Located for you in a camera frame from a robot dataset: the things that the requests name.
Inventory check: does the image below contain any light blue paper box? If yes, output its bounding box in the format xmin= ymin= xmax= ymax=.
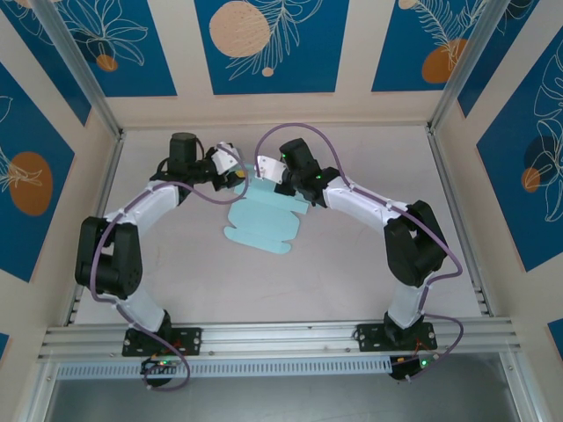
xmin=223 ymin=163 xmax=311 ymax=257

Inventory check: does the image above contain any aluminium frame post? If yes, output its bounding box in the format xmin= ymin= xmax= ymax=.
xmin=427 ymin=0 xmax=523 ymax=134
xmin=31 ymin=0 xmax=125 ymax=138

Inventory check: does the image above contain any black base plate right arm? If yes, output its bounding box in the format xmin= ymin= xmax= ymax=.
xmin=356 ymin=321 xmax=439 ymax=353

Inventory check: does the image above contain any aluminium side rail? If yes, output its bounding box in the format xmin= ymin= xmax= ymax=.
xmin=63 ymin=130 xmax=127 ymax=327
xmin=427 ymin=126 xmax=493 ymax=318

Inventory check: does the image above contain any black base plate left arm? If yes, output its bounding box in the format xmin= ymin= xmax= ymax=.
xmin=121 ymin=325 xmax=203 ymax=357

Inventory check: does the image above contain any blue wall panel beige circle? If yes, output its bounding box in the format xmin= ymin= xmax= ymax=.
xmin=194 ymin=0 xmax=351 ymax=96

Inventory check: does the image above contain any white slotted cable duct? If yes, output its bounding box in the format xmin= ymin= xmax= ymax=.
xmin=56 ymin=356 xmax=392 ymax=380

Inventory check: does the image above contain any blue floral wall panel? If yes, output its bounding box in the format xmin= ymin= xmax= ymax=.
xmin=371 ymin=0 xmax=490 ymax=93
xmin=457 ymin=0 xmax=563 ymax=119
xmin=477 ymin=43 xmax=563 ymax=273
xmin=0 ymin=62 xmax=76 ymax=283
xmin=51 ymin=0 xmax=178 ymax=98
xmin=0 ymin=0 xmax=92 ymax=127

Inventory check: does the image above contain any aluminium rail beam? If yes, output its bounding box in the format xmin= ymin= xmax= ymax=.
xmin=37 ymin=318 xmax=523 ymax=362

